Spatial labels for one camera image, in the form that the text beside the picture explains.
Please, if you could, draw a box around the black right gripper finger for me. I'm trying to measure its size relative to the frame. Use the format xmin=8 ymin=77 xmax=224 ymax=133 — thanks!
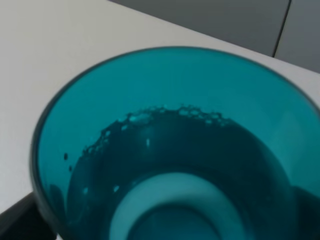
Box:
xmin=0 ymin=193 xmax=56 ymax=240

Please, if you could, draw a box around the teal translucent plastic cup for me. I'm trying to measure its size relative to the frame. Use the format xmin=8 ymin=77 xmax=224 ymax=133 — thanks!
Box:
xmin=30 ymin=46 xmax=320 ymax=240

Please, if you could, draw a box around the black hanging cable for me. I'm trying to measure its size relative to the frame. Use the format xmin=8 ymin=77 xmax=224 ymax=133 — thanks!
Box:
xmin=271 ymin=0 xmax=293 ymax=58

